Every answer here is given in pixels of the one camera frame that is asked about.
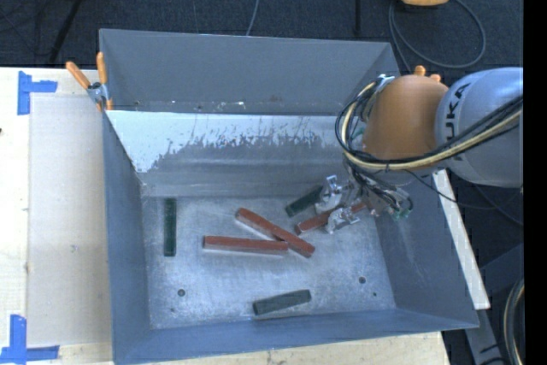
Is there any grey metal bin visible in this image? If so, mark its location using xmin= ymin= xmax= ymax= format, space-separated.
xmin=98 ymin=28 xmax=480 ymax=365

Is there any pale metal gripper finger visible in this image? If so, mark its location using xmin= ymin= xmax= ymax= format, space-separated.
xmin=315 ymin=174 xmax=345 ymax=209
xmin=324 ymin=206 xmax=362 ymax=234

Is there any dark green flat block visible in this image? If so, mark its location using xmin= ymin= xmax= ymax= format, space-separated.
xmin=252 ymin=289 xmax=313 ymax=316
xmin=162 ymin=197 xmax=178 ymax=257
xmin=285 ymin=185 xmax=325 ymax=218

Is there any red-brown flat block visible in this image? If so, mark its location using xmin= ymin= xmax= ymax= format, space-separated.
xmin=234 ymin=207 xmax=316 ymax=259
xmin=293 ymin=200 xmax=368 ymax=237
xmin=202 ymin=234 xmax=290 ymax=256

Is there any pale wood board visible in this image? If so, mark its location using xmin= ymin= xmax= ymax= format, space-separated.
xmin=26 ymin=91 xmax=491 ymax=350

